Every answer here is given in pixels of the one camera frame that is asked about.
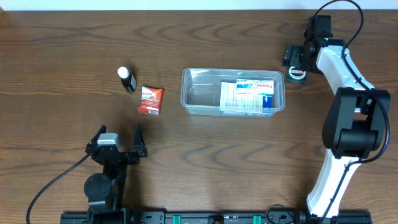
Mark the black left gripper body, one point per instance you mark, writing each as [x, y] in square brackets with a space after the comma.
[127, 160]

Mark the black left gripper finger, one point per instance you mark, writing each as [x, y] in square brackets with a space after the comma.
[93, 145]
[139, 143]

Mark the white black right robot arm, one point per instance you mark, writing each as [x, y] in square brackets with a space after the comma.
[356, 130]

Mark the dark green Zam-Buk box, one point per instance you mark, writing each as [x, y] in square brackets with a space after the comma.
[296, 75]

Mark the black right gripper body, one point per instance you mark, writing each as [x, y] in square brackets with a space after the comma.
[292, 56]

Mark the dark bottle white cap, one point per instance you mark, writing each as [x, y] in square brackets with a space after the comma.
[127, 79]

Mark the red Panadol ActiFast box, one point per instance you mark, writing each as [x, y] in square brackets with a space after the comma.
[151, 100]

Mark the white blue Panadol box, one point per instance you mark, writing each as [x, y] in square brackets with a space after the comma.
[254, 87]

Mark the clear plastic container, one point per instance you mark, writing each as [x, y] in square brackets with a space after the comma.
[200, 92]

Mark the white blue medicine box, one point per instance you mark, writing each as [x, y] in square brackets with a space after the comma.
[230, 101]

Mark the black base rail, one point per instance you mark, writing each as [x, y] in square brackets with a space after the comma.
[277, 216]

